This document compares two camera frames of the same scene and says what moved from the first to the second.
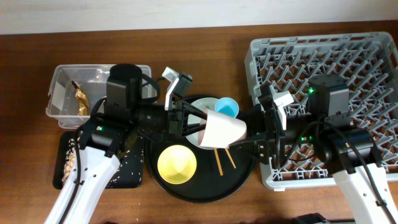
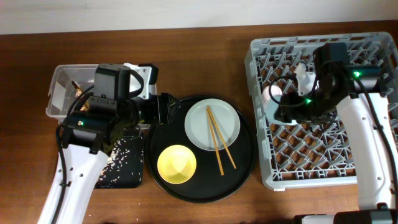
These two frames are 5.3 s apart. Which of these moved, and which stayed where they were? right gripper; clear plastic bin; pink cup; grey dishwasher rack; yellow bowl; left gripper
Moved: left gripper; right gripper; pink cup
Stayed: grey dishwasher rack; yellow bowl; clear plastic bin
